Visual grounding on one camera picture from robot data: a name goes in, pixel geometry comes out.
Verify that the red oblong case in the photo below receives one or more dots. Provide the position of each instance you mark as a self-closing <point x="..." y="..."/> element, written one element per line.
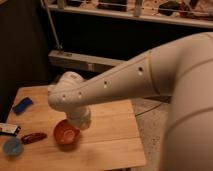
<point x="33" y="137"/>

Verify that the metal lamp pole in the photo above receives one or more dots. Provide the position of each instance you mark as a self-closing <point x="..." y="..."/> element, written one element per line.
<point x="57" y="42"/>

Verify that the blue rectangular block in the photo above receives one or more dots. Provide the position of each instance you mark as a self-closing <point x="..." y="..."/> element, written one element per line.
<point x="22" y="105"/>

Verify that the wooden shelf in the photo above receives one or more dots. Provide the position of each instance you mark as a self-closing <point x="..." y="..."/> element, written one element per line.
<point x="132" y="12"/>

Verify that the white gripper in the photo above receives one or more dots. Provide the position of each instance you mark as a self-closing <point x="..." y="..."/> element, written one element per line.
<point x="80" y="118"/>

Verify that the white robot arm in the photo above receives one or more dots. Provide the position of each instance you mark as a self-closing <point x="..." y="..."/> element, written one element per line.
<point x="181" y="69"/>

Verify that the orange bowl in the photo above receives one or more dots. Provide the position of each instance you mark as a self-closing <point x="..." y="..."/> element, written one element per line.
<point x="64" y="133"/>

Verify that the blue round lid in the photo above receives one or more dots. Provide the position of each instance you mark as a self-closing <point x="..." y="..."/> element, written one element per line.
<point x="13" y="147"/>

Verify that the small white box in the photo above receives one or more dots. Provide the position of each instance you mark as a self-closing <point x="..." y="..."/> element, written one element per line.
<point x="9" y="129"/>

